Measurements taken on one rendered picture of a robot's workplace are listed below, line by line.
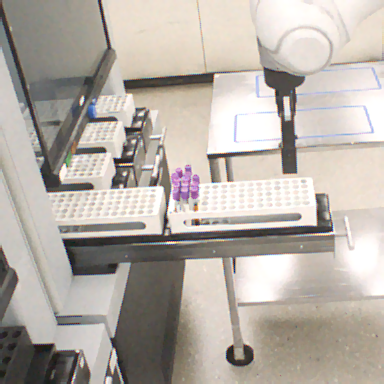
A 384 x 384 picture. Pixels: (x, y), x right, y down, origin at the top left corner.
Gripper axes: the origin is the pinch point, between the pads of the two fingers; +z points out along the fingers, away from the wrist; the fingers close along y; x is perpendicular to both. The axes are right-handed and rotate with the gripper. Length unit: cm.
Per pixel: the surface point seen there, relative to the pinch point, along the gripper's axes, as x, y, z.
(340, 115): 14.8, -38.2, 13.0
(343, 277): 15, -35, 67
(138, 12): -73, -229, 46
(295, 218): 0.7, 1.5, 14.2
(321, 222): 5.8, 4.4, 13.3
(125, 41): -84, -229, 62
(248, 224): -8.9, 5.0, 12.2
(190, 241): -20.9, 6.6, 14.5
